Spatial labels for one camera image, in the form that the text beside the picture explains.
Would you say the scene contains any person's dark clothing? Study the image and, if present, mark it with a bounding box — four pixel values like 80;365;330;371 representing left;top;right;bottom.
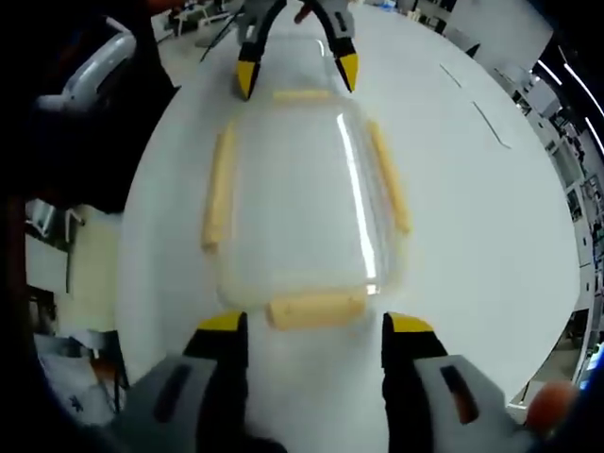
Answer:
0;0;183;218

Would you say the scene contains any clear lid with yellow latches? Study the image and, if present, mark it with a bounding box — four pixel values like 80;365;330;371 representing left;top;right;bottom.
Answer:
200;88;412;332

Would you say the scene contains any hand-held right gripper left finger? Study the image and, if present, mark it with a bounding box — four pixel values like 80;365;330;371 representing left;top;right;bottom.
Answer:
111;310;259;453

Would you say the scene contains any white worn device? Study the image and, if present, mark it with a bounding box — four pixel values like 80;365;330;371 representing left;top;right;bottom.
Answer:
36;17;139;114

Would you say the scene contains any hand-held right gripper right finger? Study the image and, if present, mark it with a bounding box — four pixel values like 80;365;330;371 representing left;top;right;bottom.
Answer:
380;311;537;453

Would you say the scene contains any person's right hand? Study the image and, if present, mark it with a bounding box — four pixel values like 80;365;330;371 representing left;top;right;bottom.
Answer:
525;380;580;431

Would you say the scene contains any row of white cabinets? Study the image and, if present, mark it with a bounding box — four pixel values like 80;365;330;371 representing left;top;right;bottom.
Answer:
507;56;604;312

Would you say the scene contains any clear plastic storage box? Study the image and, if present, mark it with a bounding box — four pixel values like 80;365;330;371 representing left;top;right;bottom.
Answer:
257;33;348;98

